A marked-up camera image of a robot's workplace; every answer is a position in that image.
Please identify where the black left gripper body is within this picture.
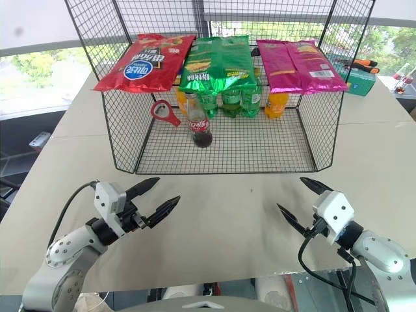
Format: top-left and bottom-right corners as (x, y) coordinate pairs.
(116, 197), (149, 233)

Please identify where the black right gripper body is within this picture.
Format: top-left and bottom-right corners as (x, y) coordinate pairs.
(300, 215), (331, 241)

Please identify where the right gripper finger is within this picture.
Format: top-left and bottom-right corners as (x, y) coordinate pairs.
(276, 203), (308, 233)
(299, 176), (333, 196)

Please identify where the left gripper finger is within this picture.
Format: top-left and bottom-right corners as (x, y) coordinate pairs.
(125, 177), (161, 200)
(144, 195), (181, 229)

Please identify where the red bottle opener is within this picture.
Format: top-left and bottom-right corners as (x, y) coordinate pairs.
(150, 100), (182, 128)

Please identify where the glass cola bottle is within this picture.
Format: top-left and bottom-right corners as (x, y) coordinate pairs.
(185, 91), (213, 149)

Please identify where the orange soda bottle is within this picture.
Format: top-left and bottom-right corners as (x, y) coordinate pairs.
(264, 92), (289, 121)
(175, 84), (190, 115)

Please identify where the green soda bottle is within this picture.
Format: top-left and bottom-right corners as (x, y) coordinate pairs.
(221, 89), (243, 119)
(196, 90), (219, 119)
(242, 77), (264, 119)

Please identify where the glass bottle with red label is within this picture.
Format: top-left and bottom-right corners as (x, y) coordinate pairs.
(393, 62), (416, 96)

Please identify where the grey robot torso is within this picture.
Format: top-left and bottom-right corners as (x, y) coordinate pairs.
(115, 293), (263, 312)

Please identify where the green cardboard box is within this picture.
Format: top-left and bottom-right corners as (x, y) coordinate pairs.
(330, 54), (377, 96)

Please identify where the grey electronic device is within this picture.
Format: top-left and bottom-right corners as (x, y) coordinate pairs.
(28, 131), (52, 148)

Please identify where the pink chip bag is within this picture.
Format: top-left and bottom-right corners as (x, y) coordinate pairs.
(256, 38), (349, 96)

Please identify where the red chip bag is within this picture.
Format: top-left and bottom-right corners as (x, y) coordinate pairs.
(92, 33), (197, 94)

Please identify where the orange black hand tool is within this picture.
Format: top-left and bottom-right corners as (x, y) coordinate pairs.
(333, 57), (380, 75)

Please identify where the green chip bag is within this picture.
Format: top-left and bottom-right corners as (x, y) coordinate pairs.
(178, 36), (257, 96)

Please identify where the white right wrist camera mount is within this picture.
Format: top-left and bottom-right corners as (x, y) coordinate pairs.
(311, 190), (356, 246)

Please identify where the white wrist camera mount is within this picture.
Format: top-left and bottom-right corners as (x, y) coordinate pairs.
(311, 190), (356, 246)
(93, 181), (128, 237)

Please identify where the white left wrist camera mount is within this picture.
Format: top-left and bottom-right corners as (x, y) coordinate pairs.
(93, 181), (128, 237)

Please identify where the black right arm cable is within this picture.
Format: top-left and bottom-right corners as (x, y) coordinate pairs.
(298, 237), (371, 312)

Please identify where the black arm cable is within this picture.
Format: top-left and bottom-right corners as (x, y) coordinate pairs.
(47, 179), (99, 250)
(298, 237), (371, 312)

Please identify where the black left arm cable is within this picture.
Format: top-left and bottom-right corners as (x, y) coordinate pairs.
(47, 179), (99, 250)

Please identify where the black wire mesh shelf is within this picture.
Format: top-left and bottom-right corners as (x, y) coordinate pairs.
(63, 0), (377, 176)

